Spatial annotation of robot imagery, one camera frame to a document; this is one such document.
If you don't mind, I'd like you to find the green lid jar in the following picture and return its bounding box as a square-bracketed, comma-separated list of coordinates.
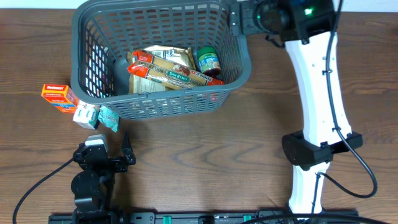
[197, 46, 221, 78]

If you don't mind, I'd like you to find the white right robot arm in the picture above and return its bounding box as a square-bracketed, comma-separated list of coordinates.
[229, 0, 363, 213]

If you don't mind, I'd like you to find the San Remo spaghetti packet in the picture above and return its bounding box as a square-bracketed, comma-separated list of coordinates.
[127, 50, 224, 90]

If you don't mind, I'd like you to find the grey plastic basket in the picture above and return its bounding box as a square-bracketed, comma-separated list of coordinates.
[71, 0, 252, 119]

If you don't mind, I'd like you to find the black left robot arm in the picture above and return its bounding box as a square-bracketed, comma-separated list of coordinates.
[71, 133, 136, 223]

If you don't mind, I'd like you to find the Kleenex tissue multipack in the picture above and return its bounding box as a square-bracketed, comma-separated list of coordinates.
[72, 46, 109, 130]

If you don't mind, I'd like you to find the brown gold snack bag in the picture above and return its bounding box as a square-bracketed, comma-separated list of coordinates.
[127, 45, 196, 94]

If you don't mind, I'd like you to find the green wet wipes packet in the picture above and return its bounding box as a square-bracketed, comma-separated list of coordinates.
[98, 106, 119, 133]

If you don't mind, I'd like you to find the orange Redoxon box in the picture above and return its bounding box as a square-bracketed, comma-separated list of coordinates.
[41, 84, 79, 114]

